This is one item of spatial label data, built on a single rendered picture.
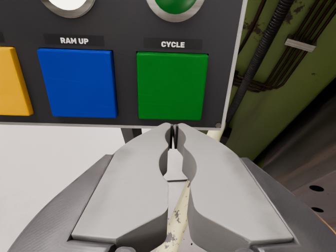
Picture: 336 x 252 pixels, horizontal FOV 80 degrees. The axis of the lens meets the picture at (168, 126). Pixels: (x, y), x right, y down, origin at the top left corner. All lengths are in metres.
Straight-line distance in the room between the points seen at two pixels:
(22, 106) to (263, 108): 0.56
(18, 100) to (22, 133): 1.36
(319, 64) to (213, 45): 0.35
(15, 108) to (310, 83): 0.56
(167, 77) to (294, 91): 0.42
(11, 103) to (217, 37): 0.24
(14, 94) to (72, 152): 1.15
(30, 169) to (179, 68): 1.33
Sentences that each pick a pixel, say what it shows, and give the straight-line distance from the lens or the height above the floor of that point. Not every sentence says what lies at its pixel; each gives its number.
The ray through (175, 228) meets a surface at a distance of 0.54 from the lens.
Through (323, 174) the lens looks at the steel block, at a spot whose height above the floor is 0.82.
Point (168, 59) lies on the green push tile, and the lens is 0.22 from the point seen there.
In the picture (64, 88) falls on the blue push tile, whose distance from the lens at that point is 0.25.
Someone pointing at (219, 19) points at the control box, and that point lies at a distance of 0.23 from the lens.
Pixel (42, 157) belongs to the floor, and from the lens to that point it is 1.47.
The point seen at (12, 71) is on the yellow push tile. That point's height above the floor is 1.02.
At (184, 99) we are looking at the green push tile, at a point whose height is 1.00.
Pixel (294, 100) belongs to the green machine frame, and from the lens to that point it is 0.61.
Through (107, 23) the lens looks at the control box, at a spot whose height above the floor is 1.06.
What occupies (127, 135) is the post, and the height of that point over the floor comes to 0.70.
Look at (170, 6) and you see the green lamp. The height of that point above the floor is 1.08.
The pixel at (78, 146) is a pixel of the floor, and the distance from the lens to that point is 1.42.
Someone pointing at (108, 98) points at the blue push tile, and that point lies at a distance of 0.24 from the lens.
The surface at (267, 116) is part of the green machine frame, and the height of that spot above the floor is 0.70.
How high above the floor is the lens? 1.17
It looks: 57 degrees down
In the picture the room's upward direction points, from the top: 4 degrees clockwise
